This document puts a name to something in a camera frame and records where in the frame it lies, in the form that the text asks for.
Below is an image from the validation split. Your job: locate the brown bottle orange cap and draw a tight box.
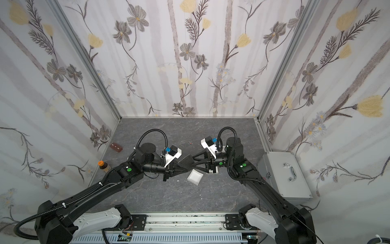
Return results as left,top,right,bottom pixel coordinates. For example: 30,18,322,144
98,161,111,173

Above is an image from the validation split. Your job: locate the white jewelry box lid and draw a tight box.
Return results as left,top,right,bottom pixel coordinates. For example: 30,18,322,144
212,166,219,174

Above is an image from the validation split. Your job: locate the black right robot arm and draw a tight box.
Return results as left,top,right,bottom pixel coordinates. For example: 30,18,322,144
193,137,317,244

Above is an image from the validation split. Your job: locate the small brown red box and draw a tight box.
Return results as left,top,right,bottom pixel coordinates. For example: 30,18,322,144
110,142,123,153

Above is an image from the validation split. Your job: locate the white box base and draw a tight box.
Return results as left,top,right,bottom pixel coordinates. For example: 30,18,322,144
187,169,204,186

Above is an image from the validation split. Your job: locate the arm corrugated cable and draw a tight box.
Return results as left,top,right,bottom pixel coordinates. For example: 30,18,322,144
135,129,169,156
215,126,238,153

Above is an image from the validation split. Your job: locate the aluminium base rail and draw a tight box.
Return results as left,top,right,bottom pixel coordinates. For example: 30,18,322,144
69,211,314,244

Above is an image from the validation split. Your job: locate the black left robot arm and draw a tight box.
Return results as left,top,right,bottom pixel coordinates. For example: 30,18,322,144
14,143,193,244

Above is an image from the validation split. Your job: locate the silver metal case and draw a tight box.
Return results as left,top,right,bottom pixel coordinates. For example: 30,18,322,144
258,151,313,206

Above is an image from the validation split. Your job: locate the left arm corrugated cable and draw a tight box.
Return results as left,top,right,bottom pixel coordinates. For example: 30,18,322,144
135,129,169,156

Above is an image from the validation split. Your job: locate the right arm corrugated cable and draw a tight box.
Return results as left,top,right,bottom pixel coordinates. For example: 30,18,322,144
215,126,238,153

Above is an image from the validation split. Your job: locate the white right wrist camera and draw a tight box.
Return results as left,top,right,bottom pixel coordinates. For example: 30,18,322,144
201,136,217,159

